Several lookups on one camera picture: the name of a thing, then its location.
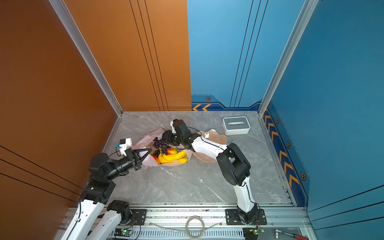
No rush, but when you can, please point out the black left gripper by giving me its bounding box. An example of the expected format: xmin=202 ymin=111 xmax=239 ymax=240
xmin=107 ymin=148 xmax=152 ymax=183

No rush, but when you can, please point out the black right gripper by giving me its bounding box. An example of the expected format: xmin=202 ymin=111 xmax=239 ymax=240
xmin=158 ymin=130 xmax=185 ymax=147

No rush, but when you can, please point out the pink plastic bag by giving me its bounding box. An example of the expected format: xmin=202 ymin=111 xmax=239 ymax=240
xmin=132 ymin=129 xmax=192 ymax=170

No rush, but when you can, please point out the dark purple grape bunch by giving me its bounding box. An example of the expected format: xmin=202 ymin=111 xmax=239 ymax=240
xmin=153 ymin=137 xmax=171 ymax=155

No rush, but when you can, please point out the yellow banana bunch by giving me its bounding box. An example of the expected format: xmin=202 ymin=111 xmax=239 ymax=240
xmin=158 ymin=151 xmax=189 ymax=165

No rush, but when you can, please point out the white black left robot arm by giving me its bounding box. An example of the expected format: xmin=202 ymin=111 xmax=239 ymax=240
xmin=61 ymin=148 xmax=152 ymax=240

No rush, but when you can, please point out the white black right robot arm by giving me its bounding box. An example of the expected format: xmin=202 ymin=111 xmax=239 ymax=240
xmin=162 ymin=119 xmax=267 ymax=226

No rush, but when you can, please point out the beige fruit plate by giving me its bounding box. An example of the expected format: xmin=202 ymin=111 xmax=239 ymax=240
xmin=193 ymin=129 xmax=227 ymax=163

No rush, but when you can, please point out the white grey tissue box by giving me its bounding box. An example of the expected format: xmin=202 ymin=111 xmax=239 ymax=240
xmin=223 ymin=116 xmax=251 ymax=136

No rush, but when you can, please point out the green circuit board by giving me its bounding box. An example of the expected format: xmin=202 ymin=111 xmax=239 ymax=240
xmin=113 ymin=228 xmax=134 ymax=238

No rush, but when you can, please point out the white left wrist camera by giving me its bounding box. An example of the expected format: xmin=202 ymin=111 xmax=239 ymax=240
xmin=116 ymin=138 xmax=132 ymax=157

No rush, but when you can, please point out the coiled clear cable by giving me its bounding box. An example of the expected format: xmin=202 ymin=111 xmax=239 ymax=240
xmin=148 ymin=215 xmax=224 ymax=240

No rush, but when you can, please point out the aluminium corner post left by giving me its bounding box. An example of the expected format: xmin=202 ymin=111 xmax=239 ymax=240
xmin=49 ymin=0 xmax=123 ymax=117

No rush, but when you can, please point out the aluminium corner post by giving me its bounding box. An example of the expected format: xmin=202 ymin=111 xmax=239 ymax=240
xmin=258 ymin=0 xmax=319 ymax=117
xmin=49 ymin=0 xmax=123 ymax=117

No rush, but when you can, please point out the aluminium front rail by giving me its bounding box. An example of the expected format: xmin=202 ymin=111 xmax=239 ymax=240
xmin=109 ymin=205 xmax=313 ymax=240

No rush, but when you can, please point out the red handled tool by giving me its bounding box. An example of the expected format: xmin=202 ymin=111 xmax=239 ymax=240
xmin=273 ymin=229 xmax=309 ymax=240

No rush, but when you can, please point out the aluminium corner post right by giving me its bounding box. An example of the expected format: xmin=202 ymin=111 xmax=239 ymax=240
xmin=258 ymin=0 xmax=319 ymax=117

